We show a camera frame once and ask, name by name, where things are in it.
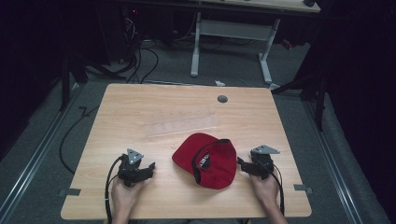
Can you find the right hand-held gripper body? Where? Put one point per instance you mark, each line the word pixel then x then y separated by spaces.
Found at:
pixel 262 161

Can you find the person's left hand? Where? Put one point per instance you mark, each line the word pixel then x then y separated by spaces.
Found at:
pixel 124 194

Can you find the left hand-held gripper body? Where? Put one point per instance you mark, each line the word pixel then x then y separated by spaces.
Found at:
pixel 130 165

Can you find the person's right hand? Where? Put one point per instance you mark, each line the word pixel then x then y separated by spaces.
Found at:
pixel 264 188

